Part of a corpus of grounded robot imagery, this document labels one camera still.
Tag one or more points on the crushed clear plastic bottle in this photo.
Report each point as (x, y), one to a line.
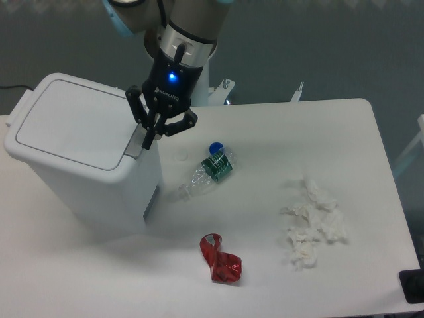
(209, 173)

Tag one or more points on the white frame at right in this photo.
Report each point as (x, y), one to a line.
(410, 153)

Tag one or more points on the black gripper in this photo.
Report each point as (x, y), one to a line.
(167, 92)

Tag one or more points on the crushed red can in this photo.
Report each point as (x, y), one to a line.
(224, 267)

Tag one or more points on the white bottle cap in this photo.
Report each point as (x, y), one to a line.
(181, 155)

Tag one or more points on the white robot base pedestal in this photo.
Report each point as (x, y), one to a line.
(203, 95)

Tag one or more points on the blue bottle cap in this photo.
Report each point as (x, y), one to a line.
(214, 147)

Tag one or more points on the white plastic trash can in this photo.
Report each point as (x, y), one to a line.
(81, 139)

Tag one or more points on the crumpled white tissue paper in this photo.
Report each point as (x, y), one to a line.
(318, 219)

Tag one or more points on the black device at edge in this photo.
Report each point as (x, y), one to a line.
(412, 285)

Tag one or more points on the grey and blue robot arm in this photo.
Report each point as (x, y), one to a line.
(187, 32)

